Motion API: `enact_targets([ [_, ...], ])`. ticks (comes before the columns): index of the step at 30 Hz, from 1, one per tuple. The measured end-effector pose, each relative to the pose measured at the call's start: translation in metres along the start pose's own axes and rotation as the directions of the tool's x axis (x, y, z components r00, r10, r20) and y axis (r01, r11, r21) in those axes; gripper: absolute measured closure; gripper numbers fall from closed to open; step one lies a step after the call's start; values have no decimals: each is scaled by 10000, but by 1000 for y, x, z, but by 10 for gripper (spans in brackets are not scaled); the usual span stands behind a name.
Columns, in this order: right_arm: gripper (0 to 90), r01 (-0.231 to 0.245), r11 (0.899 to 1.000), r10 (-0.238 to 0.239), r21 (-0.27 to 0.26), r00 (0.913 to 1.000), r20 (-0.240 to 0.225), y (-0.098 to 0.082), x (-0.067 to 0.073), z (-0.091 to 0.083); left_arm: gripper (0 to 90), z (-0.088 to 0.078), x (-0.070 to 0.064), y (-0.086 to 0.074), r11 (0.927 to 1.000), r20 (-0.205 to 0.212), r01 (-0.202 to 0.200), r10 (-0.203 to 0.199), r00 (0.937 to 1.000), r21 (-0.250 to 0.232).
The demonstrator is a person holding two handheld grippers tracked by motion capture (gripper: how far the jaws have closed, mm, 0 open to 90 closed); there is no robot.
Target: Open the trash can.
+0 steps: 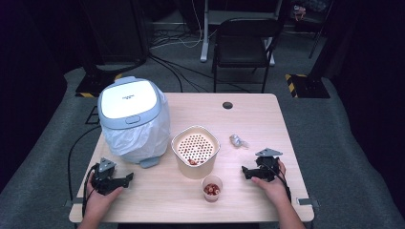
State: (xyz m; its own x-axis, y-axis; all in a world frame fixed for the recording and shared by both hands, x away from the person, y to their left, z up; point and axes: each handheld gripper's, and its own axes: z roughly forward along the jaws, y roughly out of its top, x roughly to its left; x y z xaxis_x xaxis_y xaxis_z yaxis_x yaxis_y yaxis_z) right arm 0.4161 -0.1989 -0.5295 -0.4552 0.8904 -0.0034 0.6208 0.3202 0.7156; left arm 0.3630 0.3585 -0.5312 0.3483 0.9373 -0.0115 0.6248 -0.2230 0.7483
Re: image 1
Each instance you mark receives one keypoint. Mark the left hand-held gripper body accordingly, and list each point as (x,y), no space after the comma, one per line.
(106,183)

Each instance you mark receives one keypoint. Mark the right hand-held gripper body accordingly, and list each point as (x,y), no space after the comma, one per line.
(266,167)

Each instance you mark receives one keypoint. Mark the red food scraps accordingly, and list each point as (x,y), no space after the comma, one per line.
(211,189)
(192,162)

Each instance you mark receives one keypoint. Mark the clear plastic cup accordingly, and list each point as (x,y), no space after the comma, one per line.
(211,195)

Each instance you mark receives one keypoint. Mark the beige container with perforated strainer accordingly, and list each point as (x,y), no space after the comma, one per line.
(195,146)

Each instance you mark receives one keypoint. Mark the white pedal trash bin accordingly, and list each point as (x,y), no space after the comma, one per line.
(127,101)

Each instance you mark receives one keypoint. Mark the person's left hand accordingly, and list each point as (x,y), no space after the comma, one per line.
(97,203)

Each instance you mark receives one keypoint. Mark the person's right hand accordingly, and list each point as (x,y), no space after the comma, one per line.
(276,189)

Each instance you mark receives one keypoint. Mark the white plastic bin bag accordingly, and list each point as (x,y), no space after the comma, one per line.
(143,140)

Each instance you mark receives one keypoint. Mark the black stand base striped edge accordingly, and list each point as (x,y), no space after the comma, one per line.
(309,86)
(92,86)

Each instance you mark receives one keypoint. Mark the black folding chair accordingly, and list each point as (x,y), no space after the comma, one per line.
(243,47)

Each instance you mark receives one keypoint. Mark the black tripod leg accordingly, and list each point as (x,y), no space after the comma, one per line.
(318,38)

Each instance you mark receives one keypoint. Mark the black cabinet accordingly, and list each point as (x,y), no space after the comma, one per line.
(114,31)

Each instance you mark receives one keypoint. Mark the grey table edge bracket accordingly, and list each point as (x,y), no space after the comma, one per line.
(308,201)
(74,202)

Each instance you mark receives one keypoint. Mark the white desk frame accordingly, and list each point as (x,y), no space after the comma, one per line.
(204,38)

